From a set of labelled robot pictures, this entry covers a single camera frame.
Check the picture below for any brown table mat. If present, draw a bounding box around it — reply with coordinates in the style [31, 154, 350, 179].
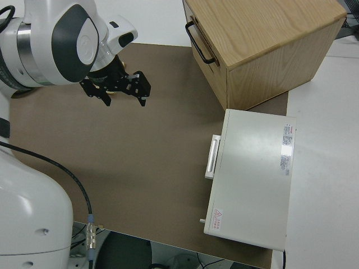
[8, 43, 289, 266]

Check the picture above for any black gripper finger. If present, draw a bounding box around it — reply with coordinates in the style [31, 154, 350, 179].
[123, 71, 152, 108]
[79, 79, 112, 107]

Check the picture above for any black metal drawer handle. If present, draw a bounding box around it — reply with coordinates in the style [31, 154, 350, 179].
[185, 21, 217, 65]

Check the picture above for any black cable with metal connector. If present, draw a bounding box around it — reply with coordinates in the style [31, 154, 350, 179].
[0, 141, 98, 269]

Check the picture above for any white printed label sticker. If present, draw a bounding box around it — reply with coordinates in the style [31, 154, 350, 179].
[277, 123, 297, 177]

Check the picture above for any red triangle warning sticker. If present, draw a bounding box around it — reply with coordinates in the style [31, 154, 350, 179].
[211, 208, 224, 229]

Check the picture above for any dark cable bundle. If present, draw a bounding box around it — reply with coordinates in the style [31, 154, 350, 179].
[339, 0, 359, 44]

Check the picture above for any white appliance door handle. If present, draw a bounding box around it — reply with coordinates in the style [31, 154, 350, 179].
[204, 134, 222, 180]

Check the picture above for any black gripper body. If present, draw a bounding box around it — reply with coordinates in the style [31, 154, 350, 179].
[88, 55, 129, 92]

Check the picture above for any black strap on arm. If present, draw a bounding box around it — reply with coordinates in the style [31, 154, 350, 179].
[0, 117, 11, 138]

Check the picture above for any black round pedestal base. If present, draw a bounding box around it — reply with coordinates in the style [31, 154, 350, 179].
[94, 231, 154, 269]

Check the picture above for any black looped cable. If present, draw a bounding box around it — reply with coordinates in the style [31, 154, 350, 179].
[0, 6, 16, 29]

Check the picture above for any wooden drawer cabinet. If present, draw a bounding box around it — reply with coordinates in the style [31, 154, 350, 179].
[182, 0, 347, 112]

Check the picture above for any white metal appliance box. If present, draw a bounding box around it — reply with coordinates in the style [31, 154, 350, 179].
[198, 108, 297, 251]

